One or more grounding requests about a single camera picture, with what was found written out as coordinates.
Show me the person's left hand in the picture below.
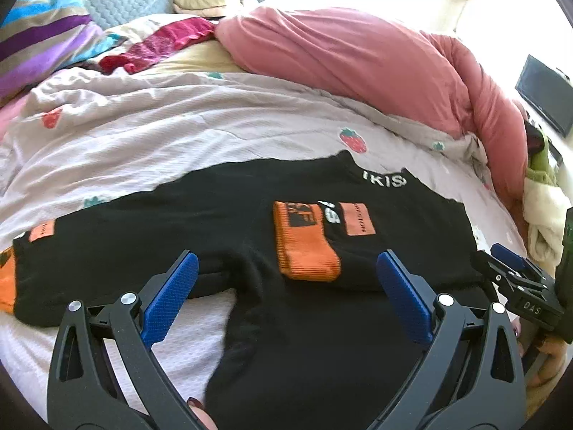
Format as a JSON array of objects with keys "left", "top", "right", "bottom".
[{"left": 186, "top": 396, "right": 220, "bottom": 430}]

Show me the red ruffled cloth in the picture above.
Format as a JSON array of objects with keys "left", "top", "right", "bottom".
[{"left": 98, "top": 17, "right": 218, "bottom": 76}]

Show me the strawberry print blanket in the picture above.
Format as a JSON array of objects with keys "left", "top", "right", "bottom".
[{"left": 0, "top": 65, "right": 530, "bottom": 430}]

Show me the black sweater with orange patches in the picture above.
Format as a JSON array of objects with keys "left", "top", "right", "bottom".
[{"left": 0, "top": 150, "right": 500, "bottom": 430}]

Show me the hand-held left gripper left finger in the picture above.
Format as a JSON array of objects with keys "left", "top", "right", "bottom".
[{"left": 47, "top": 250, "right": 212, "bottom": 430}]

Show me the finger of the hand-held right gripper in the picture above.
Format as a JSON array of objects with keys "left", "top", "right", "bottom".
[
  {"left": 490, "top": 243, "right": 546, "bottom": 284},
  {"left": 472, "top": 251, "right": 521, "bottom": 300}
]

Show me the green crumpled cloth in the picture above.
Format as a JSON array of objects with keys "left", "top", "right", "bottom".
[{"left": 525, "top": 128, "right": 561, "bottom": 187}]

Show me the pink duvet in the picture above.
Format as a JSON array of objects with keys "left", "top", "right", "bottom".
[{"left": 215, "top": 6, "right": 532, "bottom": 202}]

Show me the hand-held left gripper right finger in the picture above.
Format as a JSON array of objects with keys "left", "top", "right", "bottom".
[{"left": 365, "top": 249, "right": 528, "bottom": 430}]

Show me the black monitor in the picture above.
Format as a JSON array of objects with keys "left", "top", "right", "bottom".
[{"left": 515, "top": 54, "right": 573, "bottom": 136}]

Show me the striped colourful pillow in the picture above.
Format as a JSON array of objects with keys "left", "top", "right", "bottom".
[{"left": 0, "top": 0, "right": 107, "bottom": 105}]

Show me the cream folded cloth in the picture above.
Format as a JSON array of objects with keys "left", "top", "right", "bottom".
[{"left": 172, "top": 0, "right": 236, "bottom": 20}]

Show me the cream bed sheet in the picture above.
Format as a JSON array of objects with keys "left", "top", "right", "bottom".
[{"left": 148, "top": 40, "right": 252, "bottom": 75}]

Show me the cream fluffy cloth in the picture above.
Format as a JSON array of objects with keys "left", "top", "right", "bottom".
[{"left": 523, "top": 179, "right": 572, "bottom": 270}]

